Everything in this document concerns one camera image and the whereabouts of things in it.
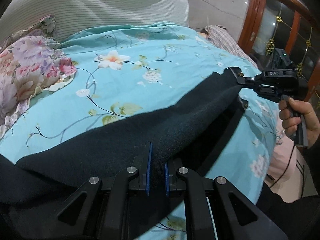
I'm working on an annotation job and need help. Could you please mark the pink cloth at bedside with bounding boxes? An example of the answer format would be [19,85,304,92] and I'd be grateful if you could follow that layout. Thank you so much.
[265,119,305,203]

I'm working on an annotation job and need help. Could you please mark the black pants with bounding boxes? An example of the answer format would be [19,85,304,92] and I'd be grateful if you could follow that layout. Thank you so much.
[1,69,243,205]

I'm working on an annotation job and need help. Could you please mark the pink purple floral pillow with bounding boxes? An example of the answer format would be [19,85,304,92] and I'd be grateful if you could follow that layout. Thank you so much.
[1,15,76,136]

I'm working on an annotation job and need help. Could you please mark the person's right hand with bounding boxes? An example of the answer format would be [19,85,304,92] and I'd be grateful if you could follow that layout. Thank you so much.
[278,98,319,148]

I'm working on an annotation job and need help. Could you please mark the turquoise floral bed sheet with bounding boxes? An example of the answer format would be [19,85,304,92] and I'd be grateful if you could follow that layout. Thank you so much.
[0,22,277,240]

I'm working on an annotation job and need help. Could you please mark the wooden glass door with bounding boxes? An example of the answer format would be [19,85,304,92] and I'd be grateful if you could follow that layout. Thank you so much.
[238,0,319,107]

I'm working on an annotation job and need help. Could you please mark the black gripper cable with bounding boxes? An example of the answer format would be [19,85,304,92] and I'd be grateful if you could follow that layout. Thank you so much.
[268,146,304,198]

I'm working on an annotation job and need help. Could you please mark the plaid cloth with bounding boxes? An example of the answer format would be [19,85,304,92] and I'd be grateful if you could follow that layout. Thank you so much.
[199,25,258,68]

